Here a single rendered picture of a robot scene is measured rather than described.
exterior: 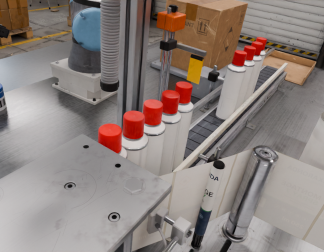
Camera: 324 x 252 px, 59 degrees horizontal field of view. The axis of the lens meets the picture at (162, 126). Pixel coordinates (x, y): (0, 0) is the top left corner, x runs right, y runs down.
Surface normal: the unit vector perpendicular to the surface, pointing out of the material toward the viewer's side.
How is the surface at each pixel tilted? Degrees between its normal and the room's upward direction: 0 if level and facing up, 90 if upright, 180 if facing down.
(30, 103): 0
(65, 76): 90
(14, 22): 92
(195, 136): 0
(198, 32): 90
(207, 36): 90
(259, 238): 0
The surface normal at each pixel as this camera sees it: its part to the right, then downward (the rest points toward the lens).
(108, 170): 0.11, -0.83
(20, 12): 0.87, 0.32
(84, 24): 0.26, 0.62
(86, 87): -0.51, 0.43
